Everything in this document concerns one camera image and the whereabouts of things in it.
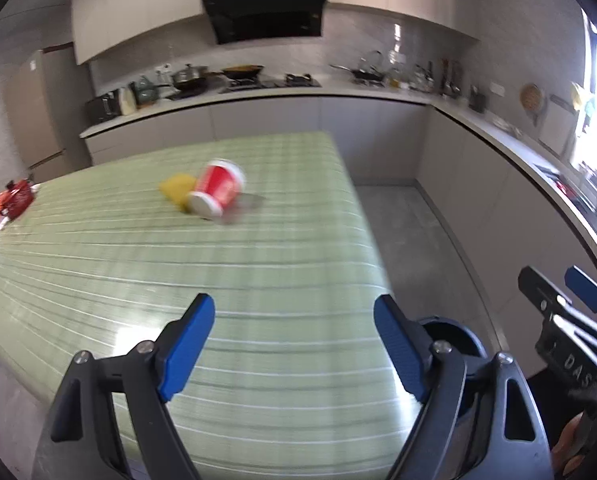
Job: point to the black frying pan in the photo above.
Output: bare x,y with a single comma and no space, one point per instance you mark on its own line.
366,74

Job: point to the black toaster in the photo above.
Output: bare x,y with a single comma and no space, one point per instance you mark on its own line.
102,109

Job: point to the black trash bin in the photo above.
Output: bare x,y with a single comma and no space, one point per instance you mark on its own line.
458,332

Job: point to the black range hood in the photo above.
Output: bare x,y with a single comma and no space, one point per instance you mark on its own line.
268,15

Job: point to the beige upper cabinets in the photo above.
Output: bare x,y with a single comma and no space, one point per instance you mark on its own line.
138,15

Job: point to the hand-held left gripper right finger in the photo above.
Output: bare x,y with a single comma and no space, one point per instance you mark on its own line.
401,350

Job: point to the yellow hanging cloth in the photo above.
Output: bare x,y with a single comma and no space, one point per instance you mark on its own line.
579,94

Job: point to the black utensil holder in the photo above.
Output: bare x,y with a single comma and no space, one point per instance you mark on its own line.
477,100

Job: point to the green striped tablecloth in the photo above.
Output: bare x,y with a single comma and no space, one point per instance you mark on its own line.
178,270

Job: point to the black gas stove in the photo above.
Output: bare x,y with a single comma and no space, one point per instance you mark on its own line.
271,84

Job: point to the red snack packet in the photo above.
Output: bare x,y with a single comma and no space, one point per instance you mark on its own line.
13,199

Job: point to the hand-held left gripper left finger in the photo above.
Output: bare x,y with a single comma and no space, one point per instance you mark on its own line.
188,345

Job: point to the white wall socket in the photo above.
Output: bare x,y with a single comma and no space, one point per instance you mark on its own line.
496,90

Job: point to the dark wok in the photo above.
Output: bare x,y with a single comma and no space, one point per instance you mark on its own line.
243,71

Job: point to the person's right hand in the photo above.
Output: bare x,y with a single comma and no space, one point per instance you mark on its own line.
570,440

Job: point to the grey kitchen counter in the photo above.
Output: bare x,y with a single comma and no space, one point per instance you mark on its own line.
378,130

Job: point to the round wicker trivet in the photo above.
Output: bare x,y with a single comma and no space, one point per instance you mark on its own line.
533,96

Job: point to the yellow sponge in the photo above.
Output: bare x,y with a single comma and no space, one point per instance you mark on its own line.
176,192

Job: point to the pale cutting board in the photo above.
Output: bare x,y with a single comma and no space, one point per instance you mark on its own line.
555,125

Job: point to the beige refrigerator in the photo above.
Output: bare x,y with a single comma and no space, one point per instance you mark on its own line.
43,115

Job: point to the wok with glass lid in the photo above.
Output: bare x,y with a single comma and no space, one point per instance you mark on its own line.
191,79

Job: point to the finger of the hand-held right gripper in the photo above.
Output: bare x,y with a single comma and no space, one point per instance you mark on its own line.
585,287
540,290

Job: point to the white jar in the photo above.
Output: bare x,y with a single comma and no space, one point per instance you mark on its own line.
127,101

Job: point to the green teapot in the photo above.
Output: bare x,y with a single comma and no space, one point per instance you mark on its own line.
146,92

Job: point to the red and white paper cup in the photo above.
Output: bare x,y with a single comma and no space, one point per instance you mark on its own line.
218,187

